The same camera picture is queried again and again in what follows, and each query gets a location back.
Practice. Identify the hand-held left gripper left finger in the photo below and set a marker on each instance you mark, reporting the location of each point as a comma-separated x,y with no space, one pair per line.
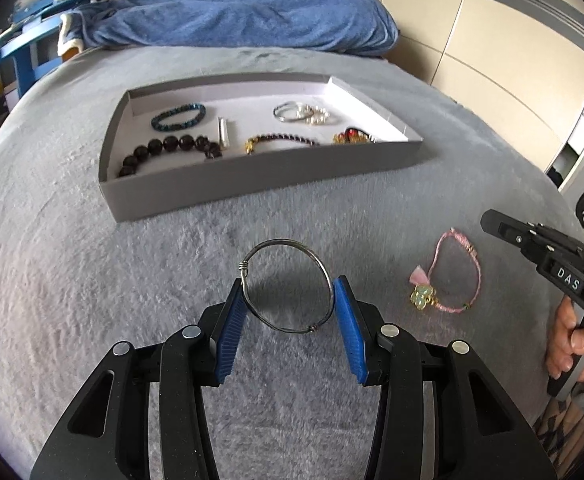
229,330

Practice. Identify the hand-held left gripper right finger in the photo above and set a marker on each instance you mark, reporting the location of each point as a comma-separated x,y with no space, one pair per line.
349,330

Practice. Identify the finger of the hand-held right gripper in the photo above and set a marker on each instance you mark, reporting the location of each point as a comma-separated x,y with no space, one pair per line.
509,232

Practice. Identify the grey jewelry tray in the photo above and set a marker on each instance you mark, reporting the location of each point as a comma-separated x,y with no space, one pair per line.
172,195

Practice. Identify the beige wardrobe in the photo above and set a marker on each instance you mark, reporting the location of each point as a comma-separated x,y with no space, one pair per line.
497,60

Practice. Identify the silver bar pendant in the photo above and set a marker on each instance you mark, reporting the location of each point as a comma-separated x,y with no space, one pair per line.
223,132

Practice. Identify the person's patterned clothing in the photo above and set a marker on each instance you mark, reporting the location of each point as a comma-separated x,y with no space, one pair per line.
572,440

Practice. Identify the plain silver bangle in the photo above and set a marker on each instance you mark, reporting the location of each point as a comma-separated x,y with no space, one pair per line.
275,110

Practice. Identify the blue blanket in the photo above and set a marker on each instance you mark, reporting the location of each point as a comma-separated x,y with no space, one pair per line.
247,15

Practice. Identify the blue desk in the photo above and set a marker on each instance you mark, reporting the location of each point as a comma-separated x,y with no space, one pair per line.
22,55

